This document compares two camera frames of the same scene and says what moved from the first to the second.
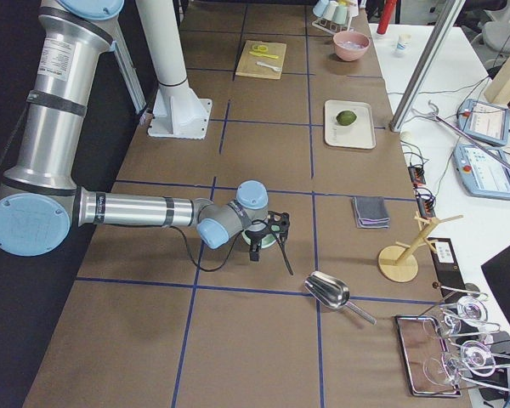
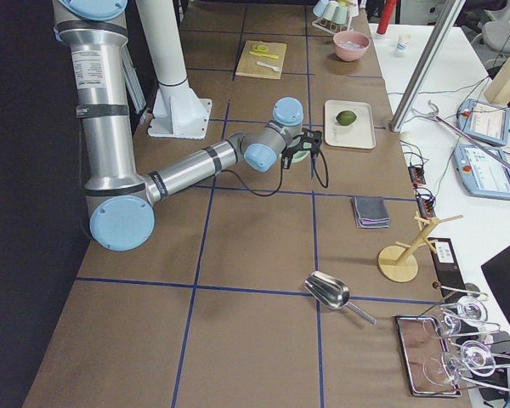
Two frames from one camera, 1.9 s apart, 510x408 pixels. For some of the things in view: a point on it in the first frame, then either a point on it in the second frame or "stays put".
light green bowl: [268, 240] to [301, 155]
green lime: [346, 117] stays put
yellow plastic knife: [264, 55] stays put
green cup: [340, 14] stays put
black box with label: [448, 268] stays put
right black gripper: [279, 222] to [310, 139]
